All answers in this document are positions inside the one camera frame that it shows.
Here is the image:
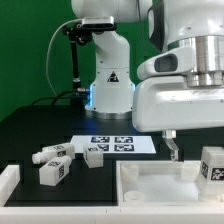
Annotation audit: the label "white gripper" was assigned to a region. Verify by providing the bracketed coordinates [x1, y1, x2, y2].
[132, 76, 224, 162]

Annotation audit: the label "white square tabletop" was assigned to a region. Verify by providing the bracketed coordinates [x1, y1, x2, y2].
[116, 161, 224, 207]

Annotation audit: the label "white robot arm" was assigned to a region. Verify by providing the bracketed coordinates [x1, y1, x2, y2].
[71, 0, 224, 159]

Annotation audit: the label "white marker tag sheet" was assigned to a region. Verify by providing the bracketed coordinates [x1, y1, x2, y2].
[70, 135, 156, 154]

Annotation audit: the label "white U-shaped fence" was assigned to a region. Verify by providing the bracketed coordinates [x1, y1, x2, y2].
[0, 165, 224, 224]

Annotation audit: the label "black base cables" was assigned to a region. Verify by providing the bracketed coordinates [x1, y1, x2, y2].
[31, 87, 92, 107]

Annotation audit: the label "grey camera on stand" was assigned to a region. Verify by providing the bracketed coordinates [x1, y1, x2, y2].
[81, 16, 115, 31]

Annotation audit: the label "black camera stand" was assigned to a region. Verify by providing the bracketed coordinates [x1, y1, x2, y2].
[62, 24, 92, 108]

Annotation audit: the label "grey camera cable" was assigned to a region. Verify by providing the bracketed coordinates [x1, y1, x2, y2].
[45, 18, 83, 98]

